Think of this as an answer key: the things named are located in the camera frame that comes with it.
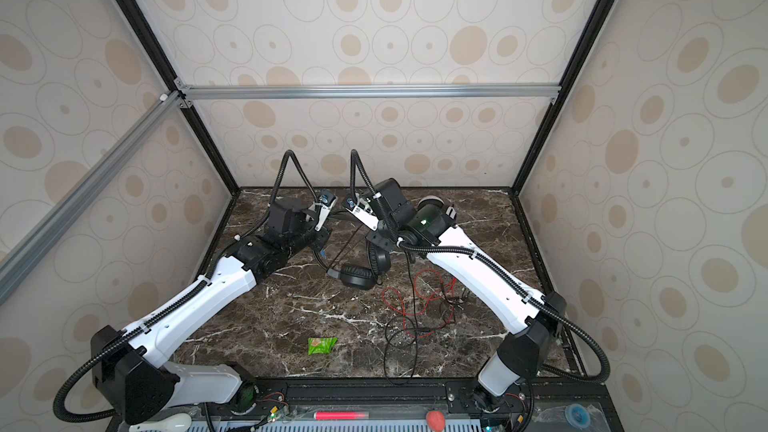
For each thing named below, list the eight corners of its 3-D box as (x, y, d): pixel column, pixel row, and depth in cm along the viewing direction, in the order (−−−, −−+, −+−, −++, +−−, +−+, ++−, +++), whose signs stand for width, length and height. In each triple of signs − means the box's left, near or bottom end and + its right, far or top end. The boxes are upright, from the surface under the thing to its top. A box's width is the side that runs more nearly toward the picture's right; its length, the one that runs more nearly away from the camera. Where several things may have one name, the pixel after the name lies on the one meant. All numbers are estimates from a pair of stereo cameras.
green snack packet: (308, 354, 82) (306, 351, 80) (310, 340, 85) (308, 337, 82) (336, 354, 82) (335, 351, 80) (338, 340, 85) (336, 337, 82)
